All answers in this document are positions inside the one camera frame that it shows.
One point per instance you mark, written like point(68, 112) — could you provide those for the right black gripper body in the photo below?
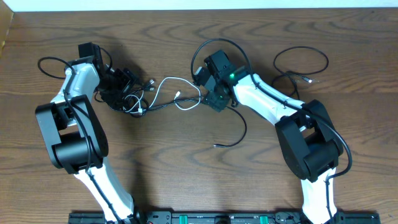
point(216, 98)

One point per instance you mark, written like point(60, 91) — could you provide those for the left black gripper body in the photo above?
point(117, 82)

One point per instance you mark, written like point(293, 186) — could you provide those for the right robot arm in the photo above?
point(307, 138)

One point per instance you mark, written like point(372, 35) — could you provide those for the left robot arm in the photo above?
point(74, 137)

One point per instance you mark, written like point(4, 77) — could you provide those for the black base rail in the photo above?
point(165, 217)

